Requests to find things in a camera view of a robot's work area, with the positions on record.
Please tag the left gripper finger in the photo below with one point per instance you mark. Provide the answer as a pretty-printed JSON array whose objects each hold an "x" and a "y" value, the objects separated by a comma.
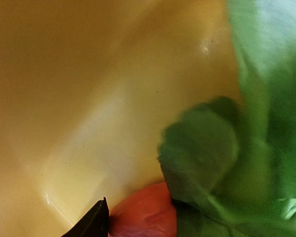
[{"x": 94, "y": 223}]

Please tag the orange toy carrot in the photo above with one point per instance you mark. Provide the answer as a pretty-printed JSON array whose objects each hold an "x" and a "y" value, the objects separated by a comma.
[{"x": 148, "y": 212}]

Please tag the yellow plastic basket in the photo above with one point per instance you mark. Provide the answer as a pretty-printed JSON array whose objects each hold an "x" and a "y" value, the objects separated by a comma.
[{"x": 86, "y": 88}]

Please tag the green toy leafy vegetable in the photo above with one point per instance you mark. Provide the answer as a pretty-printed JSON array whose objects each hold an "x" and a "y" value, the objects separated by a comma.
[{"x": 231, "y": 168}]

